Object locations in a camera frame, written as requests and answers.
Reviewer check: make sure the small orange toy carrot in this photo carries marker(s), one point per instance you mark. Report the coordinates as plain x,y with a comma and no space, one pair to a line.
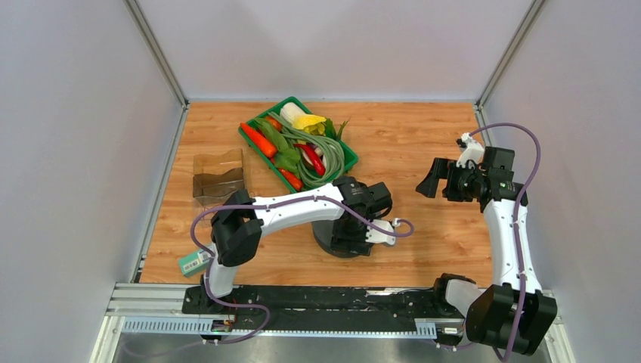
292,179

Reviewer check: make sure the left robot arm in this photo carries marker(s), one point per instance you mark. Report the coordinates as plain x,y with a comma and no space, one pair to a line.
242,221

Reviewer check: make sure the red toy chili pepper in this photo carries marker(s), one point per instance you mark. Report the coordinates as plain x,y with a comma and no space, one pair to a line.
315,160

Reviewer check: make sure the green toy long beans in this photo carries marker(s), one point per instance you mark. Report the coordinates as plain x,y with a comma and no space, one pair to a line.
332,149

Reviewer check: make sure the white slotted cable duct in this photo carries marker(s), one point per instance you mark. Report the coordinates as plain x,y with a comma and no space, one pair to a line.
209,327

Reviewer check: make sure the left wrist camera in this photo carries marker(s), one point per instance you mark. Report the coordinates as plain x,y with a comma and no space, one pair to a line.
381,231

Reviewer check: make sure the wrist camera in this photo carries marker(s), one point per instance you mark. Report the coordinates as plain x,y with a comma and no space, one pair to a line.
381,231
470,150

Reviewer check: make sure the grey perforated cable spool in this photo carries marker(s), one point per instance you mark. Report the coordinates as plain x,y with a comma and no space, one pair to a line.
322,234

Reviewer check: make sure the clear plastic container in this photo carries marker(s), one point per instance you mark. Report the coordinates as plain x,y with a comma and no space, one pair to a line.
217,177

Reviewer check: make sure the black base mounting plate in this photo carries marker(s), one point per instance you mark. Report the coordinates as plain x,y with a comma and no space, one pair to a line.
333,309

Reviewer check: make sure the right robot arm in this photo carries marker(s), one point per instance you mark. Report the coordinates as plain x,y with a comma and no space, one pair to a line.
511,314

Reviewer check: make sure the teal cardboard box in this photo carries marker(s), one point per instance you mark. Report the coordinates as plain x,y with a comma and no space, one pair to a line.
194,263

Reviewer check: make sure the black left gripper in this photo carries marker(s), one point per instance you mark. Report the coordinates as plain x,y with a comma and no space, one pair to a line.
342,242

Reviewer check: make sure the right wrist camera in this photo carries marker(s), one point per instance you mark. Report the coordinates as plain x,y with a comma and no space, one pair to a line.
470,150

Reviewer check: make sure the green plastic tray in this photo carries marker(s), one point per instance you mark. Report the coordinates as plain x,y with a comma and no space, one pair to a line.
332,131

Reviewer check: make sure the yellow toy flower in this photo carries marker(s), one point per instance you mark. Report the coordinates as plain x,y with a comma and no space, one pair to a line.
311,124

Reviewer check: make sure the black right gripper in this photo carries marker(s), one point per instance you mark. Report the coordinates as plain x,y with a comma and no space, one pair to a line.
443,169

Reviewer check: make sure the white toy cabbage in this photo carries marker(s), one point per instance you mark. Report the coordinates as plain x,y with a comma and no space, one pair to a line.
290,112

